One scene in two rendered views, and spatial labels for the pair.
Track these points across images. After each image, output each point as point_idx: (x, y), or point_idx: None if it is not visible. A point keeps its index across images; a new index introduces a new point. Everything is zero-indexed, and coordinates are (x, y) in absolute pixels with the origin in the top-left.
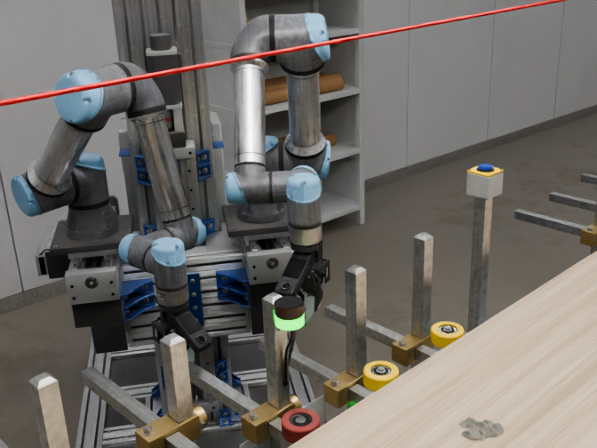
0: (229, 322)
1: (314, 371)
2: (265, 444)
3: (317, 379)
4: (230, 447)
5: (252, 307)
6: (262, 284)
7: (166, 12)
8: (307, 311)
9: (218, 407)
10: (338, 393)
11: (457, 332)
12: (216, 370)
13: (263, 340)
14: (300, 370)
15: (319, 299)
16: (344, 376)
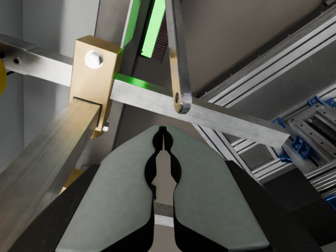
0: (333, 177)
1: (160, 92)
2: None
3: (154, 86)
4: (264, 104)
5: (320, 199)
6: (327, 239)
7: None
8: (137, 157)
9: (288, 121)
10: (77, 39)
11: None
12: (307, 146)
13: (281, 136)
14: (192, 98)
15: (20, 242)
16: (95, 90)
